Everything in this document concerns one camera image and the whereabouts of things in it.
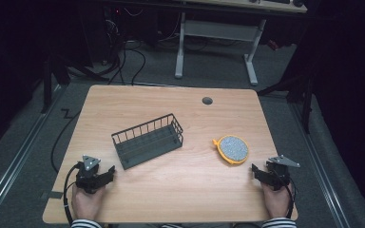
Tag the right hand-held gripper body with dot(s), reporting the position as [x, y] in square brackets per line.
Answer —
[278, 174]

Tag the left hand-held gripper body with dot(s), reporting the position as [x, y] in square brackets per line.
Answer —
[87, 177]

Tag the round yellow-rimmed grey scrubber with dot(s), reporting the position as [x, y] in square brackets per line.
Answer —
[233, 149]

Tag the person's right hand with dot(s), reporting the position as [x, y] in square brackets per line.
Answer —
[276, 202]

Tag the person's left hand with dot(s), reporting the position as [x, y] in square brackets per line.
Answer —
[87, 204]

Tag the grey tape patch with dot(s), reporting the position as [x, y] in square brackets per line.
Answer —
[55, 195]

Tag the black metal stand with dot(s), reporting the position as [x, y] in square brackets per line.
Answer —
[301, 91]
[47, 85]

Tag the white-framed wooden desk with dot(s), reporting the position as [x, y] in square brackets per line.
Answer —
[221, 30]

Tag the metal floor rail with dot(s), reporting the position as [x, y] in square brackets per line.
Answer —
[15, 158]
[321, 171]

